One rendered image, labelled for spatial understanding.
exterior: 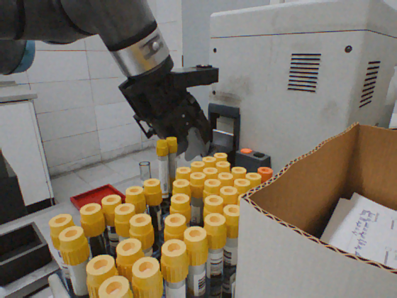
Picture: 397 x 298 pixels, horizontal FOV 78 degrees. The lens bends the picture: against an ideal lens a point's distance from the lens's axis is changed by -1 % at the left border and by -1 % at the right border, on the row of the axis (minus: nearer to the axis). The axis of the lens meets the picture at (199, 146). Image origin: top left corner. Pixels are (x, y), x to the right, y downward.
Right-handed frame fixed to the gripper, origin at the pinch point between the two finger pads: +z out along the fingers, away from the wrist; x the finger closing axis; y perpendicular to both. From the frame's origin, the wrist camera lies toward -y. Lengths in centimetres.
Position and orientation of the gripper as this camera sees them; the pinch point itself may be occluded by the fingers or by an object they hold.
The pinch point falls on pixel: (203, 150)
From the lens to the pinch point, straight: 49.9
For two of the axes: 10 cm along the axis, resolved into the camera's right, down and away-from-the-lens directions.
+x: 7.1, 2.5, -6.6
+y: -6.1, 6.8, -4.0
